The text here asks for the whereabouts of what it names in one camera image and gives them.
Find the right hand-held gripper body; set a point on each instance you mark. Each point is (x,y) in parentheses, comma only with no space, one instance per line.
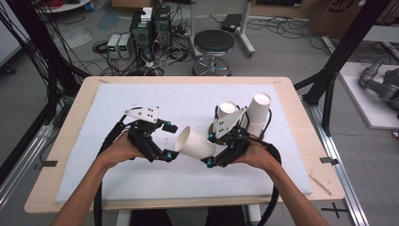
(236,141)

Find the person's right leg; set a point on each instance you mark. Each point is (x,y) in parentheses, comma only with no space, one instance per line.
(226,217)

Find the aluminium floor rail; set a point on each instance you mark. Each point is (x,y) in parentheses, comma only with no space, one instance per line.
(25,163)
(342,175)

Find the wooden table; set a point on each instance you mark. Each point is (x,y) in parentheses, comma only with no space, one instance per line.
(188,79)

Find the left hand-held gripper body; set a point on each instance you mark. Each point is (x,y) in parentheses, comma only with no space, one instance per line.
(142,132)

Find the black computer tower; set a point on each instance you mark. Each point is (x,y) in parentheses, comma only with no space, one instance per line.
(141,34)
(162,26)

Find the person's left leg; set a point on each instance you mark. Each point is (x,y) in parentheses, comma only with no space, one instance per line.
(150,219)

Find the black tape cross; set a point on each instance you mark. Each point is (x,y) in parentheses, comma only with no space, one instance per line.
(334,209)

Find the black metal frame post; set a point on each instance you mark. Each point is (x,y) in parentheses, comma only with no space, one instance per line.
(342,53)

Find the dark double cup holder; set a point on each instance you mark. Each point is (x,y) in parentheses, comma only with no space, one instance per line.
(266,125)

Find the person's leg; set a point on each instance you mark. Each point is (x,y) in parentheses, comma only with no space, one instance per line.
(226,217)
(150,219)

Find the person's right hand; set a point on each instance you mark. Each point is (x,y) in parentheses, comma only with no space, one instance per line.
(260,155)

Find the white metal stand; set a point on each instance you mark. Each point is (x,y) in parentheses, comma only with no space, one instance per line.
(243,34)

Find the black round stool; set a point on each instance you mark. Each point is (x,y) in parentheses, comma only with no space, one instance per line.
(214,40)

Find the single white paper cup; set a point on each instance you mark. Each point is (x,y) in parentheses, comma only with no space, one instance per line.
(194,144)

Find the flat black device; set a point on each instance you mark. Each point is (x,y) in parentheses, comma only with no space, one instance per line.
(231,22)

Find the person's left hand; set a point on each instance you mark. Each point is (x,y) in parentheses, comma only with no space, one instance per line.
(120,150)

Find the blue tape roll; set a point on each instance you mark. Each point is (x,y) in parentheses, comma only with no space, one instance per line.
(90,6)

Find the large cardboard box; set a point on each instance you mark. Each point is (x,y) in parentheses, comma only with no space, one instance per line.
(338,15)

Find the white floor board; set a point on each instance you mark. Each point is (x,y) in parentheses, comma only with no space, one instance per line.
(363,103)

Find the white foam mat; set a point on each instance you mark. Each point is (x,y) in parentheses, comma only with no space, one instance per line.
(175,94)

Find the grey power supply unit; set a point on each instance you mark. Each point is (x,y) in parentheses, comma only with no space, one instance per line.
(113,45)
(125,45)

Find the thin wooden stick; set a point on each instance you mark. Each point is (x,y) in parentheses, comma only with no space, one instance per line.
(320,185)

